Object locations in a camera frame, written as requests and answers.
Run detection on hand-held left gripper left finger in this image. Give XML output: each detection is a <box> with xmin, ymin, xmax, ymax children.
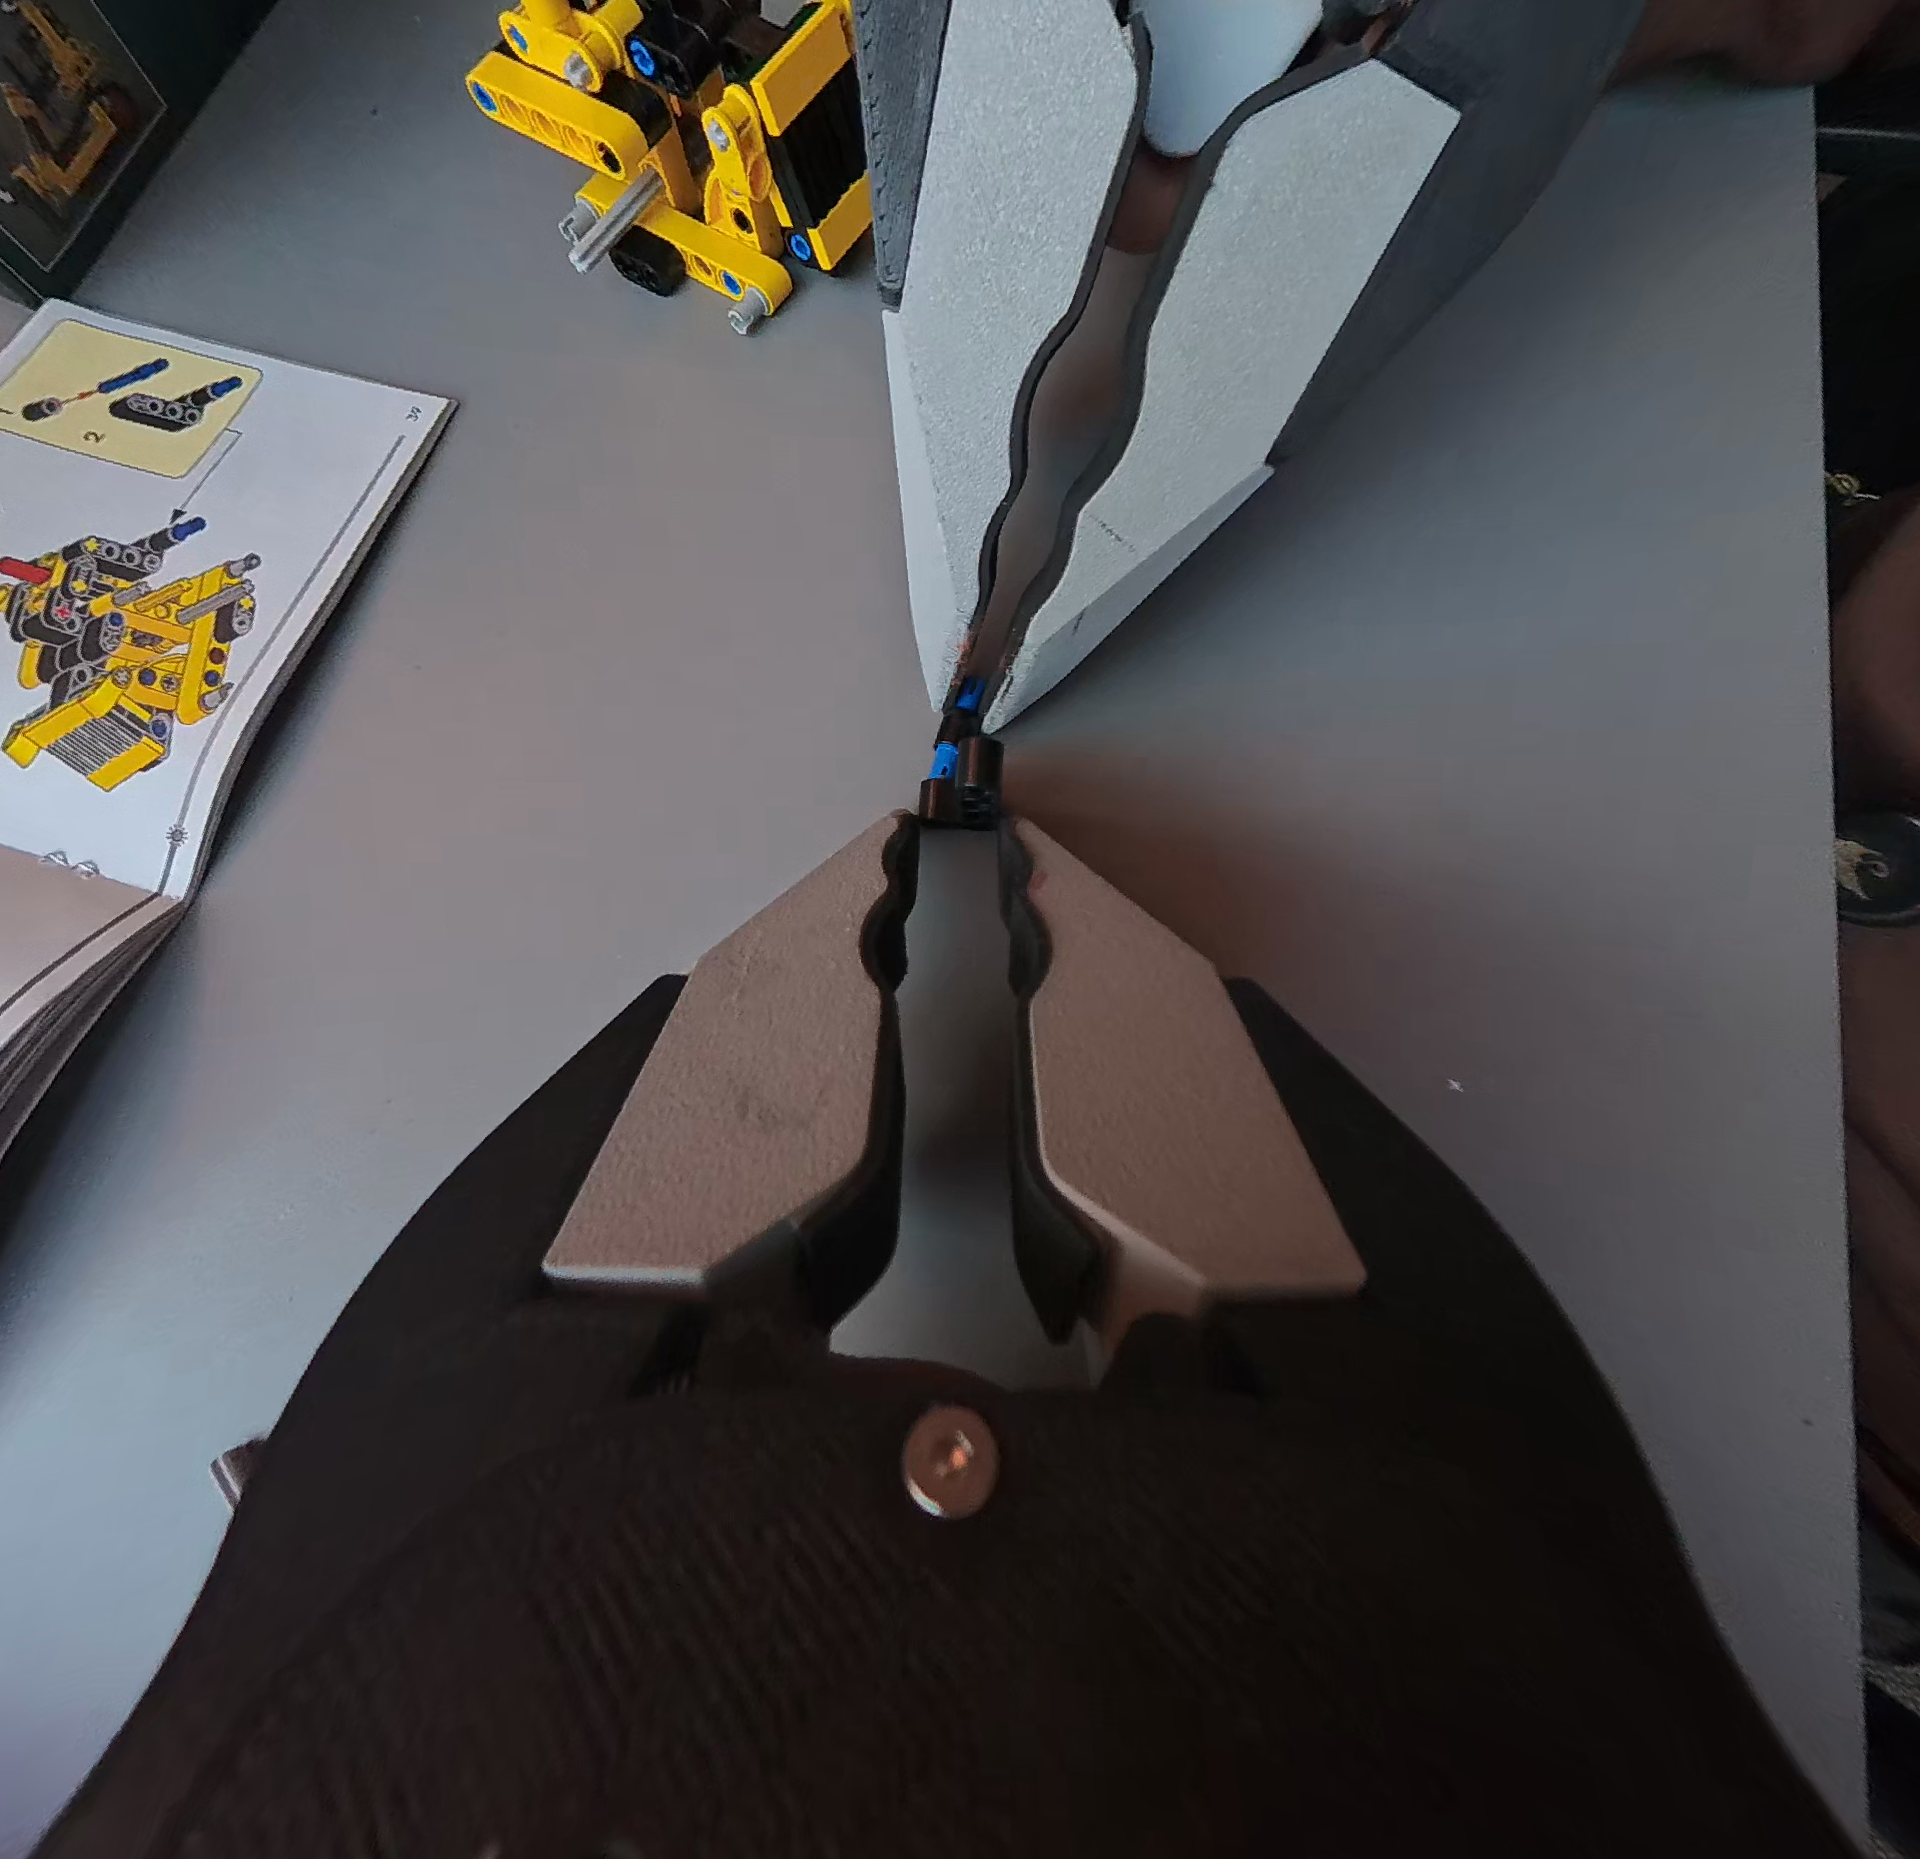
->
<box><xmin>536</xmin><ymin>811</ymin><xmax>921</xmax><ymax>1343</ymax></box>

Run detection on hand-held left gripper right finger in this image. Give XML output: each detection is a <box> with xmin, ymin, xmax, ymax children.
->
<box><xmin>997</xmin><ymin>815</ymin><xmax>1371</xmax><ymax>1381</ymax></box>

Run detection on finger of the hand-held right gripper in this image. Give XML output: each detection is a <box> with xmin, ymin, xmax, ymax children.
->
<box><xmin>983</xmin><ymin>41</ymin><xmax>1468</xmax><ymax>735</ymax></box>
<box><xmin>883</xmin><ymin>0</ymin><xmax>1154</xmax><ymax>713</ymax></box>

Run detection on black lego connector piece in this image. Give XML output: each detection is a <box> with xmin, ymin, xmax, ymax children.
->
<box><xmin>919</xmin><ymin>737</ymin><xmax>1009</xmax><ymax>835</ymax></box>

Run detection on blue lego pin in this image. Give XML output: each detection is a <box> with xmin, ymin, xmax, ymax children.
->
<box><xmin>926</xmin><ymin>671</ymin><xmax>990</xmax><ymax>783</ymax></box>

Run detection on person's right forearm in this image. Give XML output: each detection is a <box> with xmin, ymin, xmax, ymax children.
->
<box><xmin>1613</xmin><ymin>0</ymin><xmax>1920</xmax><ymax>91</ymax></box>

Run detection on yellow black lego vehicle model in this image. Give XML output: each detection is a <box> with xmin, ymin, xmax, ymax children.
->
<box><xmin>465</xmin><ymin>0</ymin><xmax>880</xmax><ymax>337</ymax></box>

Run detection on lego instruction booklet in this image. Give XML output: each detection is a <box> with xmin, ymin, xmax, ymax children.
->
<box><xmin>0</xmin><ymin>299</ymin><xmax>460</xmax><ymax>1155</ymax></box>

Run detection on dark lego set box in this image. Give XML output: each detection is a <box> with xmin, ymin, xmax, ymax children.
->
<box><xmin>0</xmin><ymin>0</ymin><xmax>171</xmax><ymax>307</ymax></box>

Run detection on person's brown jacket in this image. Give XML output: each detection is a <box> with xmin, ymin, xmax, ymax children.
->
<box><xmin>1823</xmin><ymin>509</ymin><xmax>1920</xmax><ymax>1590</ymax></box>

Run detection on black badge reel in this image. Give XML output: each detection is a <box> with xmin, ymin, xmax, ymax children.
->
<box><xmin>1832</xmin><ymin>805</ymin><xmax>1920</xmax><ymax>927</ymax></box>

